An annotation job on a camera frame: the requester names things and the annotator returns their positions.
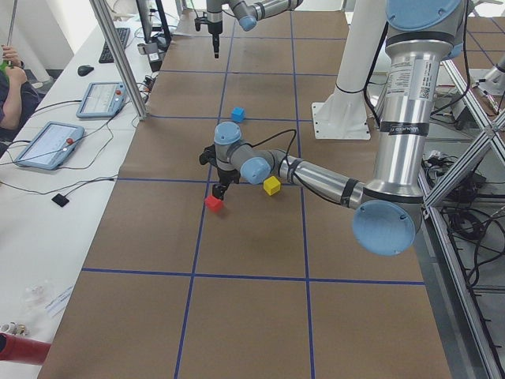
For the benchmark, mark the black computer mouse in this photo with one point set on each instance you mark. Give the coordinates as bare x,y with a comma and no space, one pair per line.
84,70

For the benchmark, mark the yellow wooden cube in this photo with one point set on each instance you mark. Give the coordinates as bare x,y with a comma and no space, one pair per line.
272,186

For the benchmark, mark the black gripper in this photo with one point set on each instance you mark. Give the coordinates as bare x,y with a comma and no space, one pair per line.
226,175
215,31

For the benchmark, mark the seated person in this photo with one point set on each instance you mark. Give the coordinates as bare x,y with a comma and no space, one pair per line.
19,99

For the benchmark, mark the red wooden cube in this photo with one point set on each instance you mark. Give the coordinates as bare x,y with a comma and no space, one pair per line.
213,203

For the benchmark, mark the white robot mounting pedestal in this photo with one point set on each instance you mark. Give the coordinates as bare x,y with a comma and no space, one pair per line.
343,115

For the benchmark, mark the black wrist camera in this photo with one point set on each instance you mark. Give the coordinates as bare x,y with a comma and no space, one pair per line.
208,156
200,20

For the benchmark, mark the blue wooden cube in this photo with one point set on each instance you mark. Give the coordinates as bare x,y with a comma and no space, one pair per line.
238,114

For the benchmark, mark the red cylinder bottle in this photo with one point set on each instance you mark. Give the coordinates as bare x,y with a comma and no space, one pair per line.
23,350

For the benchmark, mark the small black square pad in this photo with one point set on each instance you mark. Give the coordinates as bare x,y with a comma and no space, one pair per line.
60,199

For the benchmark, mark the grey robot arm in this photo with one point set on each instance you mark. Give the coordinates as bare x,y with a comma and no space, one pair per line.
247,15
372,129

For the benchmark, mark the teach pendant tablet far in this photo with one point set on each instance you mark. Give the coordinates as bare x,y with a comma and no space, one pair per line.
102,100

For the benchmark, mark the teach pendant tablet near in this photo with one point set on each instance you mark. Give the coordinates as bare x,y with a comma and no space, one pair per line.
51,146

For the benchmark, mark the teach pendant tablet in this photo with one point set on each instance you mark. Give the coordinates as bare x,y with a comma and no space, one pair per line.
51,146
102,100

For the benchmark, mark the aluminium frame post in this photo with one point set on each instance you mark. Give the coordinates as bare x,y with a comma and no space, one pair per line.
110,34

